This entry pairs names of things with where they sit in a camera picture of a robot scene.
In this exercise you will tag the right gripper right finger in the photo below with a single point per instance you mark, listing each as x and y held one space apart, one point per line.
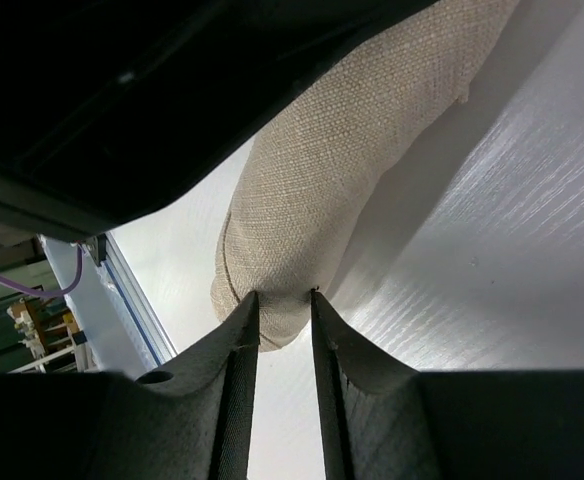
381 419

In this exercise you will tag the left aluminium frame post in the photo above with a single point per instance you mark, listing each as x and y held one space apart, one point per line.
133 308

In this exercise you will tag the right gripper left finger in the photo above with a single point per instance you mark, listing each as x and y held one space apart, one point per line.
190 418

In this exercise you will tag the beige cloth napkin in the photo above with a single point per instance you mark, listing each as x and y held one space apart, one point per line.
313 167

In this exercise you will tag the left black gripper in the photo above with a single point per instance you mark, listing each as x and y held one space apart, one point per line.
112 110

